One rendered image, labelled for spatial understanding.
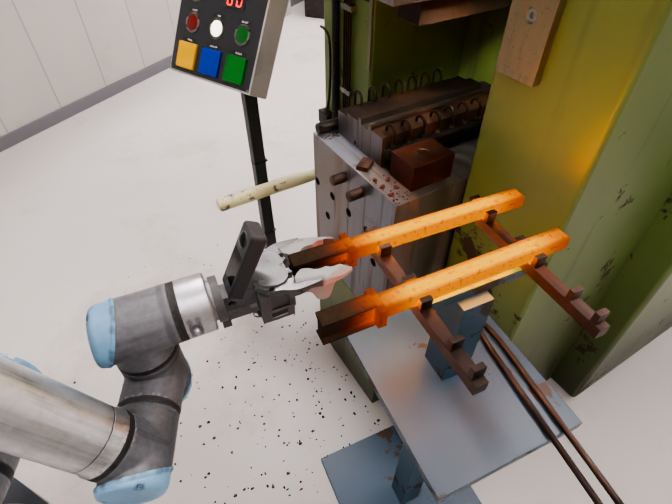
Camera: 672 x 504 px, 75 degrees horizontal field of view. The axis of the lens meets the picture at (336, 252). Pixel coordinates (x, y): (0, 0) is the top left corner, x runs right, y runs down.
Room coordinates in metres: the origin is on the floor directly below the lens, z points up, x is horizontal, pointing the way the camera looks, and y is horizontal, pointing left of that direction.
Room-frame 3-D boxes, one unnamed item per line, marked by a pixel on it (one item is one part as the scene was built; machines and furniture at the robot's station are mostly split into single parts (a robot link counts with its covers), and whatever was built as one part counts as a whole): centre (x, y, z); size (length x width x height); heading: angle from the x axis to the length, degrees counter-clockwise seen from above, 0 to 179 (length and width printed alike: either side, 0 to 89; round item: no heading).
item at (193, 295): (0.41, 0.20, 1.01); 0.10 x 0.05 x 0.09; 24
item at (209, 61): (1.34, 0.37, 1.01); 0.07 x 0.05 x 0.07; 56
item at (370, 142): (1.11, -0.24, 0.96); 0.42 x 0.20 x 0.09; 121
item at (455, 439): (0.47, -0.21, 0.76); 0.40 x 0.30 x 0.02; 24
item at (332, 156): (1.07, -0.27, 0.69); 0.56 x 0.38 x 0.45; 121
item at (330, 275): (0.45, 0.02, 1.01); 0.09 x 0.03 x 0.06; 97
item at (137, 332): (0.38, 0.28, 1.01); 0.12 x 0.09 x 0.10; 114
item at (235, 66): (1.28, 0.29, 1.01); 0.07 x 0.05 x 0.07; 56
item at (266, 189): (1.26, 0.20, 0.62); 0.44 x 0.05 x 0.05; 121
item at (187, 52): (1.39, 0.46, 1.01); 0.07 x 0.05 x 0.07; 56
